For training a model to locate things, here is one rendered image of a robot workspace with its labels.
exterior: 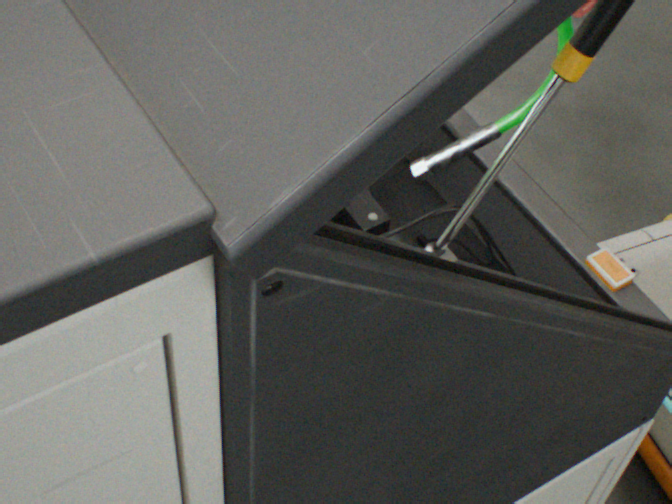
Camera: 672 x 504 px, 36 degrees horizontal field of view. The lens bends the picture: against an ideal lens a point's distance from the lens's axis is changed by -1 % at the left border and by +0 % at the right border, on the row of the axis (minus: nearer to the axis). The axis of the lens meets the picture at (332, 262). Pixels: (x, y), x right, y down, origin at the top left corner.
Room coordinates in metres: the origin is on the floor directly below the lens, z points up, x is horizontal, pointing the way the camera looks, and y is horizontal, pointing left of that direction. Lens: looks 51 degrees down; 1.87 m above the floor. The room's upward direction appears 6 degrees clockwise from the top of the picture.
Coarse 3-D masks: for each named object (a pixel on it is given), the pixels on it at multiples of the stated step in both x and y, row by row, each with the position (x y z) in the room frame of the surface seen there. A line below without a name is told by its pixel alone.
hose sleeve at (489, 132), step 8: (480, 128) 0.75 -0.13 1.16; (488, 128) 0.75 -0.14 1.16; (496, 128) 0.75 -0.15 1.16; (464, 136) 0.75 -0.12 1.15; (472, 136) 0.75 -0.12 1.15; (480, 136) 0.74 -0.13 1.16; (488, 136) 0.74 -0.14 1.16; (496, 136) 0.74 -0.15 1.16; (456, 144) 0.74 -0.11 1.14; (464, 144) 0.74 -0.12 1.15; (472, 144) 0.74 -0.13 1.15; (480, 144) 0.74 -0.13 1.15; (440, 152) 0.74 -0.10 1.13; (448, 152) 0.74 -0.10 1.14; (456, 152) 0.74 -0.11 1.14; (464, 152) 0.74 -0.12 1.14; (424, 160) 0.74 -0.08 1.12; (432, 160) 0.73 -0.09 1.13; (440, 160) 0.73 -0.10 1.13; (448, 160) 0.73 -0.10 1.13; (456, 160) 0.74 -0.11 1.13; (432, 168) 0.73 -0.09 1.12; (440, 168) 0.73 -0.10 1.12
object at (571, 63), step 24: (600, 0) 0.50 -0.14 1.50; (624, 0) 0.50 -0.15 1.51; (600, 24) 0.50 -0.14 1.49; (576, 48) 0.49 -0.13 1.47; (600, 48) 0.50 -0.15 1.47; (576, 72) 0.49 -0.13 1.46; (552, 96) 0.49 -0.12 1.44; (528, 120) 0.48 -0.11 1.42; (480, 192) 0.47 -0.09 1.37; (456, 216) 0.47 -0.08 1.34
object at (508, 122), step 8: (568, 24) 0.76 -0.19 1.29; (560, 32) 0.76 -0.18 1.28; (568, 32) 0.76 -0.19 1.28; (560, 40) 0.76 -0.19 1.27; (560, 48) 0.76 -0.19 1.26; (552, 72) 0.76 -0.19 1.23; (544, 88) 0.76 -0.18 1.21; (536, 96) 0.76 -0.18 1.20; (528, 104) 0.76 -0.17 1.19; (512, 112) 0.76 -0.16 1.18; (520, 112) 0.75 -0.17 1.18; (528, 112) 0.75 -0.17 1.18; (504, 120) 0.75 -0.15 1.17; (512, 120) 0.75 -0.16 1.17; (520, 120) 0.75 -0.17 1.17; (504, 128) 0.75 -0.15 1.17; (512, 128) 0.75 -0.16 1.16
